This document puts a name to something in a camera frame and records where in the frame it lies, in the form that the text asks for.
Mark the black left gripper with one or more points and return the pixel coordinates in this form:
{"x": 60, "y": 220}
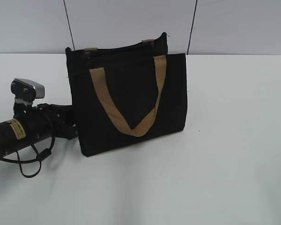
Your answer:
{"x": 45, "y": 121}

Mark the black bag with tan handles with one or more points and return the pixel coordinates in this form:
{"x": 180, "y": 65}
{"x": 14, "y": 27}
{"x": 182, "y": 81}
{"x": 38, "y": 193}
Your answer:
{"x": 124, "y": 96}

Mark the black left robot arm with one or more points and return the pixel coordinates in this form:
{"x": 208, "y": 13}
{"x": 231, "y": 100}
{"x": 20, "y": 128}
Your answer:
{"x": 11, "y": 130}

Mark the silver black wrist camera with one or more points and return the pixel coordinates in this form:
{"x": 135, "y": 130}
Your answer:
{"x": 26, "y": 91}

